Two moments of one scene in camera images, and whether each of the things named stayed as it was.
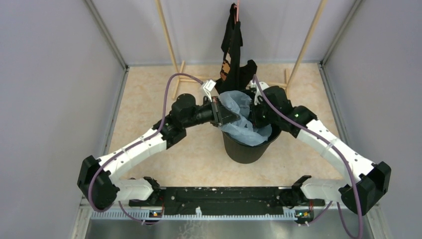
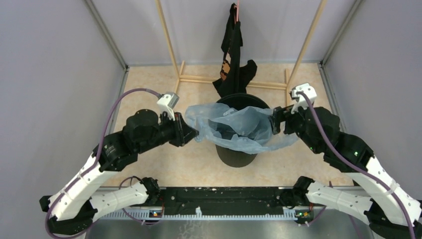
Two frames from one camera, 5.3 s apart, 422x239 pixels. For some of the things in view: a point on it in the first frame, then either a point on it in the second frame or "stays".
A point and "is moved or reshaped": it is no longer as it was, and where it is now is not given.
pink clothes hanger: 237,6 stays
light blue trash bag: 242,130 is moved or reshaped
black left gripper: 222,114 → 184,133
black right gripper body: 261,115 → 279,114
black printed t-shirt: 233,76 stays
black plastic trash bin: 244,153 → 233,157
